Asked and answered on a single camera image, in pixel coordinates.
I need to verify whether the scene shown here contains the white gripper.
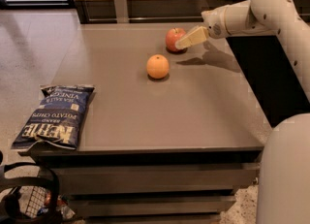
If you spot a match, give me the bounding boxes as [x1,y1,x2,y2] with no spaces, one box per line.
[175,6,231,49]

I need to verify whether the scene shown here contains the red apple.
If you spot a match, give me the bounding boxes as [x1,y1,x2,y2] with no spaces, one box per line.
[166,27,186,52]

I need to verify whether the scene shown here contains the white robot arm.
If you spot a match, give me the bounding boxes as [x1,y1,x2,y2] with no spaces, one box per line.
[175,0,310,224]

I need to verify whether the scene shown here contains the blue kettle chip bag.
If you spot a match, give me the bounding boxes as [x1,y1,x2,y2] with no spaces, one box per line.
[12,85,95,150]

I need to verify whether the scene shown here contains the orange fruit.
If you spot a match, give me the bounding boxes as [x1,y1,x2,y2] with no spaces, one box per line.
[146,54,170,80]

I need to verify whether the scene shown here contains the grey drawer cabinet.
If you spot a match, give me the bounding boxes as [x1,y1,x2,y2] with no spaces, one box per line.
[30,24,271,224]

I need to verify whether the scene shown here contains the left metal wall bracket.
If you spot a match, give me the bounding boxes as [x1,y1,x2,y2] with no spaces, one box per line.
[113,0,129,23]

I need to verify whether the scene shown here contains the black wire basket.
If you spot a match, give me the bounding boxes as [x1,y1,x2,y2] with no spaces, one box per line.
[0,162,62,224]

